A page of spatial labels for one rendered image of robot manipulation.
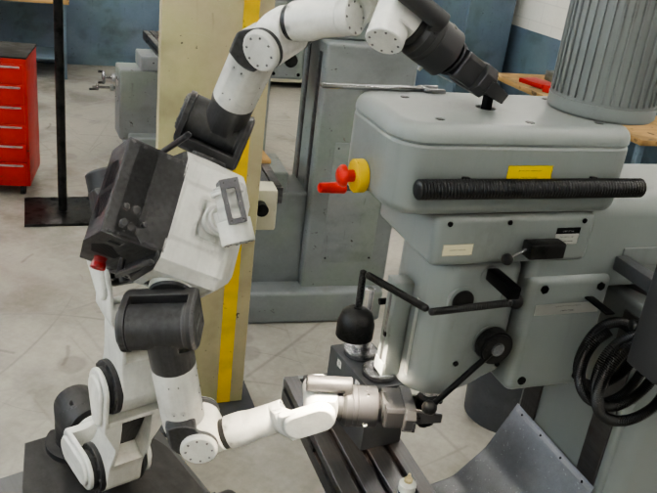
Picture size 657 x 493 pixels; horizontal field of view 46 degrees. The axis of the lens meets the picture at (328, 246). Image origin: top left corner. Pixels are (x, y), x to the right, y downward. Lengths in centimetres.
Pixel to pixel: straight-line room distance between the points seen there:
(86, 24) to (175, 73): 735
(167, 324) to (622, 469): 102
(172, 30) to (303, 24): 163
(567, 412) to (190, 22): 191
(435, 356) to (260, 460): 202
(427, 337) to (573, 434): 55
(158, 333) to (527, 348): 71
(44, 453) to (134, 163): 128
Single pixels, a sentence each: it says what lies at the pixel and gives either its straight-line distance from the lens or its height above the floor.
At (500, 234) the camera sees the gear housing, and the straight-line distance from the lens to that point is 142.
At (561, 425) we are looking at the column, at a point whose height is 114.
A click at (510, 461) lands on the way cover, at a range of 206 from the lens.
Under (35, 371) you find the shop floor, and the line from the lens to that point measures 402.
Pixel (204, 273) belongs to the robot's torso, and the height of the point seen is 150.
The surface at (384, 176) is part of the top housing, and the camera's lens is 131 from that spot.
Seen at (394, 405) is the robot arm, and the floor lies 125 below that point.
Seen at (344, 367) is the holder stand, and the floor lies 110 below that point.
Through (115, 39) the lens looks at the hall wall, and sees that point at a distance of 1041.
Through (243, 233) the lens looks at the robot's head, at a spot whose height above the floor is 161.
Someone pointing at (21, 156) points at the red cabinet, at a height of 31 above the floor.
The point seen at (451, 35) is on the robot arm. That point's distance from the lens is 136.
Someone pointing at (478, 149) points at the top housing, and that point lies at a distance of 132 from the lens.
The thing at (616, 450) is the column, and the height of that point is 119.
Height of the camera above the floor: 219
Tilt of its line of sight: 24 degrees down
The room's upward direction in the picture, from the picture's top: 7 degrees clockwise
